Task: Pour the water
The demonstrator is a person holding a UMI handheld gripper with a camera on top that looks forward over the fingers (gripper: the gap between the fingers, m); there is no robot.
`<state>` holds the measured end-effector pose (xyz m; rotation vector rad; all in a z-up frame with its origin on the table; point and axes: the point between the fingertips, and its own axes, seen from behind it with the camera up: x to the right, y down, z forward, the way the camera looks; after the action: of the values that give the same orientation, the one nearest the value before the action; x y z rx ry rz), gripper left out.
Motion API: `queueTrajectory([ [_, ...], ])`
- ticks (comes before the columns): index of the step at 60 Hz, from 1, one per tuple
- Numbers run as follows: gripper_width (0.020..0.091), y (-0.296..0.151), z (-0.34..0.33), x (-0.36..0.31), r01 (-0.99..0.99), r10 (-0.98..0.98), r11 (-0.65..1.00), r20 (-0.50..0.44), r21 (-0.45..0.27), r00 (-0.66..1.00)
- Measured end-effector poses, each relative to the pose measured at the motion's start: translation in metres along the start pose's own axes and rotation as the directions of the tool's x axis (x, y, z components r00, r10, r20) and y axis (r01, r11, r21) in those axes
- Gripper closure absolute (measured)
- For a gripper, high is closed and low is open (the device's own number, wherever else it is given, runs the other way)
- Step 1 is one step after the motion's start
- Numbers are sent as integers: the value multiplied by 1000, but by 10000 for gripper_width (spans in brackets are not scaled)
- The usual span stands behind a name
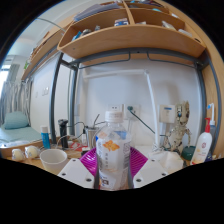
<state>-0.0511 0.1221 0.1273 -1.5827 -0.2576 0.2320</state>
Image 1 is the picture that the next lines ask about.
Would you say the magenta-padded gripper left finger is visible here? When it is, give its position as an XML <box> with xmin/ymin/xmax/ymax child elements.
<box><xmin>57</xmin><ymin>146</ymin><xmax>100</xmax><ymax>190</ymax></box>

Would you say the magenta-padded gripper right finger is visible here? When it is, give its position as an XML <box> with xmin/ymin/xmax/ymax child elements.
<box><xmin>126</xmin><ymin>146</ymin><xmax>169</xmax><ymax>189</ymax></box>

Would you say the clear plastic drink bottle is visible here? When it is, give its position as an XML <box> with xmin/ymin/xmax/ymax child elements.
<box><xmin>95</xmin><ymin>110</ymin><xmax>132</xmax><ymax>192</ymax></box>

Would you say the metal cup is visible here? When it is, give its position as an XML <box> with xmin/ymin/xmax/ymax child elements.
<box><xmin>84</xmin><ymin>125</ymin><xmax>101</xmax><ymax>149</ymax></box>

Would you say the white tissue pack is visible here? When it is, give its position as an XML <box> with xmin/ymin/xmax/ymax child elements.
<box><xmin>148</xmin><ymin>149</ymin><xmax>184</xmax><ymax>174</ymax></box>

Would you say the black electric shaver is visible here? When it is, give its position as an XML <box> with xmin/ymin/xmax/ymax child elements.
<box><xmin>57</xmin><ymin>118</ymin><xmax>70</xmax><ymax>149</ymax></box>

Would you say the blue tube with white cap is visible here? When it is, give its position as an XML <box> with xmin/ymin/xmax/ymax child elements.
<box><xmin>40</xmin><ymin>125</ymin><xmax>52</xmax><ymax>150</ymax></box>

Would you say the dark green round jar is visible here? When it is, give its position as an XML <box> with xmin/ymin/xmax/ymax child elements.
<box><xmin>180</xmin><ymin>145</ymin><xmax>197</xmax><ymax>161</ymax></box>

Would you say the brown tree figurine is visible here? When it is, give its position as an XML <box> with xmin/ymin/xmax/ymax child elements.
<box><xmin>162</xmin><ymin>100</ymin><xmax>193</xmax><ymax>154</ymax></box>

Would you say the white pump bottle red top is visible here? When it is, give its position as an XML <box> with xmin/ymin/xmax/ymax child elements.
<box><xmin>189</xmin><ymin>117</ymin><xmax>213</xmax><ymax>166</ymax></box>

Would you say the bed with light green sheet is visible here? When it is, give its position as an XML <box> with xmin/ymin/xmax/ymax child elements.
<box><xmin>0</xmin><ymin>79</ymin><xmax>44</xmax><ymax>149</ymax></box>

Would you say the blue spray bottle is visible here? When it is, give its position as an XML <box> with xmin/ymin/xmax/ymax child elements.
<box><xmin>206</xmin><ymin>102</ymin><xmax>217</xmax><ymax>156</ymax></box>

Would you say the light green pillow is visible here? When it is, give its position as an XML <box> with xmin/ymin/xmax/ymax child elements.
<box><xmin>2</xmin><ymin>110</ymin><xmax>30</xmax><ymax>130</ymax></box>

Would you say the wooden shelf unit with items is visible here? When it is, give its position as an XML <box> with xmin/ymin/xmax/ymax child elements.
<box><xmin>57</xmin><ymin>0</ymin><xmax>207</xmax><ymax>61</ymax></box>

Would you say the long wooden loft board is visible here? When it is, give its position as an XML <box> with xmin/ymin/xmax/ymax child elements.
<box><xmin>21</xmin><ymin>14</ymin><xmax>78</xmax><ymax>81</ymax></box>

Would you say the grey metal frame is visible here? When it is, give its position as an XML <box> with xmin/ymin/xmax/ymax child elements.
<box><xmin>49</xmin><ymin>48</ymin><xmax>223</xmax><ymax>158</ymax></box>

